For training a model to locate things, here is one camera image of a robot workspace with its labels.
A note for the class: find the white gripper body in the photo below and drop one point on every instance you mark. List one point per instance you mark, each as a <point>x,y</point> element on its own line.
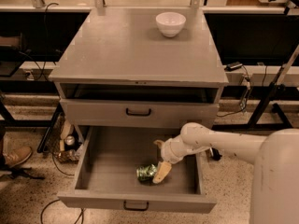
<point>168,150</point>

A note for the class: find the crushed green soda can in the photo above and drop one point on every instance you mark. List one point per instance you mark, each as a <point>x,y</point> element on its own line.
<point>145,173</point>

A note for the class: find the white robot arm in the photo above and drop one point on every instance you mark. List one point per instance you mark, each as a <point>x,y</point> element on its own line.
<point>275,183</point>

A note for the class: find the open grey middle drawer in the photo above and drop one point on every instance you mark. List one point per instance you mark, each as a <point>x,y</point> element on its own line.
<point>106,173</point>

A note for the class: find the grey drawer cabinet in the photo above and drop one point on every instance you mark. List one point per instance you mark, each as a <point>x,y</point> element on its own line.
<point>167,92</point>

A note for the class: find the closed grey top drawer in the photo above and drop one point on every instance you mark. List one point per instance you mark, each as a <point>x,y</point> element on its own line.
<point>112,113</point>

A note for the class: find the small black device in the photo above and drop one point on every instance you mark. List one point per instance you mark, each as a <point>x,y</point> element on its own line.
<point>233,66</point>

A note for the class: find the clutter pile beside cabinet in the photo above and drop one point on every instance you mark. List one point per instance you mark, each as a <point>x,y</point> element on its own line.
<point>64,142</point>

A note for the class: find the white ceramic bowl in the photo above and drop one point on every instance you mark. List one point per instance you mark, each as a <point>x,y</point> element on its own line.
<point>170,23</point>

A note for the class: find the long background workbench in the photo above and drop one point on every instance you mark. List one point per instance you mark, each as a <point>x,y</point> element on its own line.
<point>31,3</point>

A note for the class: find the tan work boot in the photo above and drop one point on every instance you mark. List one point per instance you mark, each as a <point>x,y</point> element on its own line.
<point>17,156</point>

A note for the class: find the black top drawer handle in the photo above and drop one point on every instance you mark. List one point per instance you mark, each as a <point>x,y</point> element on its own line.
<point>136,113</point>

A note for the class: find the black drawer handle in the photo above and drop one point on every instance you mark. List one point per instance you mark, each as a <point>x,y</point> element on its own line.
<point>136,206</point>
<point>136,113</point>

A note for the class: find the black middle drawer handle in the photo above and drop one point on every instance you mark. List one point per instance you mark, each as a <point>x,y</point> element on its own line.
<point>136,206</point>

